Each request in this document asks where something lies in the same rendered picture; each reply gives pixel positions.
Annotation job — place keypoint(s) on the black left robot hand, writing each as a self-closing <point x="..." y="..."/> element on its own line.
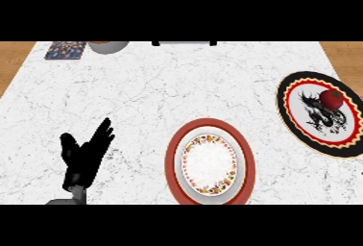
<point x="84" y="157"/>

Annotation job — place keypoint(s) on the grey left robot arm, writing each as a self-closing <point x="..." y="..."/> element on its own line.
<point x="75" y="197"/>

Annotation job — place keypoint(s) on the red rimmed white plate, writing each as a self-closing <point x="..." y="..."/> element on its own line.
<point x="209" y="161"/>

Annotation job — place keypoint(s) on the black dragon print plate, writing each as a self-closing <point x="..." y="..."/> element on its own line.
<point x="320" y="118"/>

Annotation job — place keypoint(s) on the red tomato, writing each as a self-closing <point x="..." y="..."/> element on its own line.
<point x="332" y="98"/>

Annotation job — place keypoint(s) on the grey round bowl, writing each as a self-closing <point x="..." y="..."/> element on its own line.
<point x="108" y="47"/>

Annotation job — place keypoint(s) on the dark appliance with pale top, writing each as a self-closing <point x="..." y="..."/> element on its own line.
<point x="184" y="43"/>

